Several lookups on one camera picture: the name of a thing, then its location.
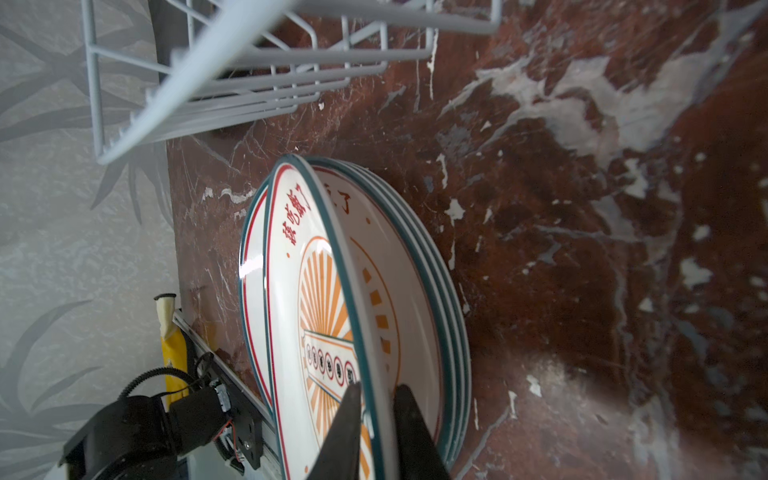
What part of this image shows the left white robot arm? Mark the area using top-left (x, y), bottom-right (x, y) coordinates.
top-left (56, 387), bottom-right (229, 479)

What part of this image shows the white wire dish rack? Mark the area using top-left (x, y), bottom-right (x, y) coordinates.
top-left (81, 1), bottom-right (503, 165)

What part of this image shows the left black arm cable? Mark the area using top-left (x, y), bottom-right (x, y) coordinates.
top-left (116, 367), bottom-right (199, 403)

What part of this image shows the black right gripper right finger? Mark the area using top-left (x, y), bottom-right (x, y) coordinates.
top-left (393, 384), bottom-right (450, 480)

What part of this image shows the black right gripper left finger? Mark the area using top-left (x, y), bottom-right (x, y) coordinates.
top-left (307, 383), bottom-right (362, 480)

